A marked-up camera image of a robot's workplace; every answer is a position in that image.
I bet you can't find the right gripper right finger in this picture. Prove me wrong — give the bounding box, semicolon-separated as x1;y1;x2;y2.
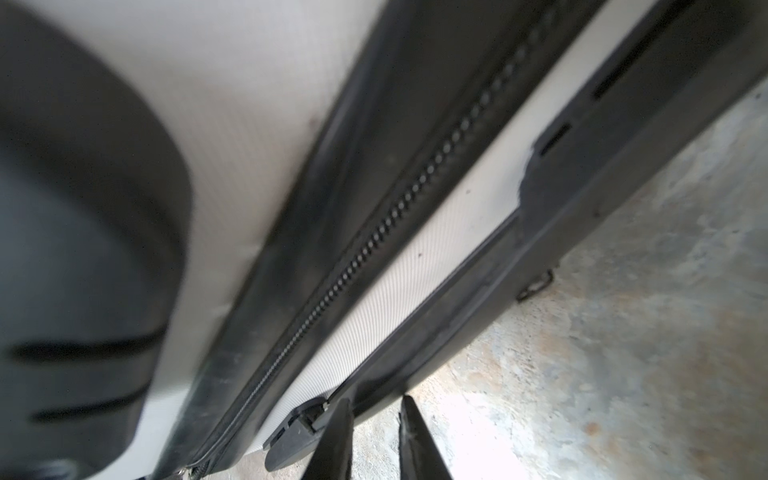
399;395;452;480

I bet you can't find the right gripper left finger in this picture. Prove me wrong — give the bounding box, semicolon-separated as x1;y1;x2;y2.
301;398;354;480

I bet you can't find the black suitcase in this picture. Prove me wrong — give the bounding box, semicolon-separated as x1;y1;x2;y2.
1;1;767;479

